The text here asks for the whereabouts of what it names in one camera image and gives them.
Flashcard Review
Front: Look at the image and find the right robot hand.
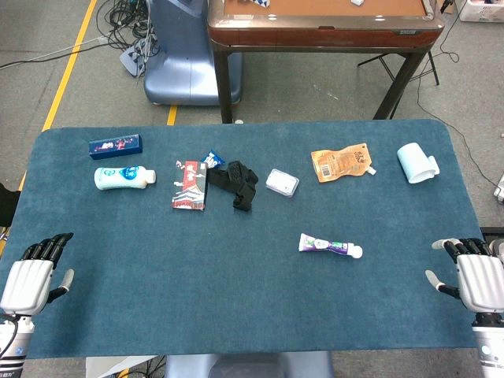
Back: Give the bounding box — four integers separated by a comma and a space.
424, 237, 504, 314

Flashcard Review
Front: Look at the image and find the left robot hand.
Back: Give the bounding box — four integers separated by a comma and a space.
0, 232, 75, 316

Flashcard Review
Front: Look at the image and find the purple white toothpaste tube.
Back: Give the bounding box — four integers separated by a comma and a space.
298, 232, 364, 260

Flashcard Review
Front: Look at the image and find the blue grey own robot base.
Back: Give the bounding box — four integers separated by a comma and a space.
165, 351, 335, 378

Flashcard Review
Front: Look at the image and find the black stool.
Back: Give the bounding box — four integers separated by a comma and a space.
0, 183, 21, 228

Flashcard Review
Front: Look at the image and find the white paper sheet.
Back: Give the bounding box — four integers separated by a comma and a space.
85, 355, 158, 378

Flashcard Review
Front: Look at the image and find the light blue mug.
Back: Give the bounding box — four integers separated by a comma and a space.
396, 142, 441, 185

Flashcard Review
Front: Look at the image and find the white bottle blue label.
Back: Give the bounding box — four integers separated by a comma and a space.
93, 165, 158, 191

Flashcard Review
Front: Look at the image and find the dark blue long box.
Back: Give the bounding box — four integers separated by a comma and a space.
88, 133, 143, 161

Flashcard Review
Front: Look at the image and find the orange spout pouch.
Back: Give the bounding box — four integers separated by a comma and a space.
310, 142, 377, 184

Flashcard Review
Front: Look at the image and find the red black illustrated box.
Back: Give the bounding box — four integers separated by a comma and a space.
171, 159, 209, 212

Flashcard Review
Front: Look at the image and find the blue felt table cover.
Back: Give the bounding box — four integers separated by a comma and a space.
0, 119, 486, 360

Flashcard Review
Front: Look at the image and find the small blue snack packet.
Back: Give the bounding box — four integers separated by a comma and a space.
200, 150, 226, 169

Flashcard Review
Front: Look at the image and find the grey power strip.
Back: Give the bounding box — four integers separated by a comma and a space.
119, 39, 158, 78

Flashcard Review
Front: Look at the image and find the white storage box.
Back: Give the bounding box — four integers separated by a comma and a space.
458, 0, 504, 23

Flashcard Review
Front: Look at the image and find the brown mahjong table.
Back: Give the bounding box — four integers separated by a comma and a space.
207, 0, 446, 124

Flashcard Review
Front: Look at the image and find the black strap brace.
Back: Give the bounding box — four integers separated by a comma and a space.
206, 160, 260, 213

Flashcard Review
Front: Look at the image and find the black cable bundle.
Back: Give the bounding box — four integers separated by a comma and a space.
96, 0, 161, 52

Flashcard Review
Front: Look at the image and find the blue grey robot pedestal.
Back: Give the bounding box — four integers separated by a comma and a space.
143, 0, 243, 106

